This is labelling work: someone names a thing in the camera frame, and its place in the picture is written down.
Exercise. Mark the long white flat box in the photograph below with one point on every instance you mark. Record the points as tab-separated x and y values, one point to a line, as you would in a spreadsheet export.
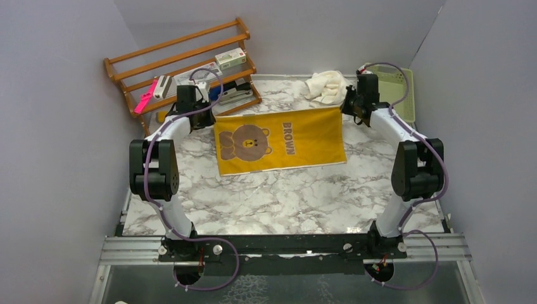
206	75

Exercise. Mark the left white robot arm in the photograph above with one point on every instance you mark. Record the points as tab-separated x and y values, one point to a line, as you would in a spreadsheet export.
153	167

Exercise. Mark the orange wooden rack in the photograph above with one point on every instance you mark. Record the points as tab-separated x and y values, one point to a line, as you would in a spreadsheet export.
118	78

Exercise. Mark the blue stapler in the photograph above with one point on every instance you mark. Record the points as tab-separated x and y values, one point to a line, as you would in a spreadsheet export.
216	92

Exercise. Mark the green plastic basket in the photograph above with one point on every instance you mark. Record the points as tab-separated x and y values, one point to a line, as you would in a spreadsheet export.
392	87

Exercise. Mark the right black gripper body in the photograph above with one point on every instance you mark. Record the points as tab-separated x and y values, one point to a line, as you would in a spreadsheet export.
350	103

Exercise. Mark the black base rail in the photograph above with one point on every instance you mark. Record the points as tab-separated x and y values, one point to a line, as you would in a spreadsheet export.
280	254

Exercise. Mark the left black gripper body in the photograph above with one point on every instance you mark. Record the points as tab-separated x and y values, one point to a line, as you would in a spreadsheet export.
204	118

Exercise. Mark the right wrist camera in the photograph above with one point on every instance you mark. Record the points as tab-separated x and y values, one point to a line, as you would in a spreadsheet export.
363	71

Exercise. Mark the grey white stapler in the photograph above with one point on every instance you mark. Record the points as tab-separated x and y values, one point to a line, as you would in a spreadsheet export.
237	93

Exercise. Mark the white green box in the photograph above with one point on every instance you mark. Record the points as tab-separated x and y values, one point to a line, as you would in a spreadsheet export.
231	58

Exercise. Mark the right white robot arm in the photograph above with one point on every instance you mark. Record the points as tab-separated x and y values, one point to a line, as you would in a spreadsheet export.
417	172

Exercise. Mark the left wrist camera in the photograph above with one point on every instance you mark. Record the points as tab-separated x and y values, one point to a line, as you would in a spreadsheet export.
202	92

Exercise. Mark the white silver device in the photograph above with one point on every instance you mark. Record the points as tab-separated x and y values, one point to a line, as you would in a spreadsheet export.
162	87

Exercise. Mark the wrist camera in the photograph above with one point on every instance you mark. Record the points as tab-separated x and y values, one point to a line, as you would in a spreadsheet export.
363	71
202	92

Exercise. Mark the cream white towel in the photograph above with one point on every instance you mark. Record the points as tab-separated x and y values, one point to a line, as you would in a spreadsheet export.
327	88

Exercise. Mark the pink plastic tool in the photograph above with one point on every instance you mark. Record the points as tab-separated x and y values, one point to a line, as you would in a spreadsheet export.
146	97

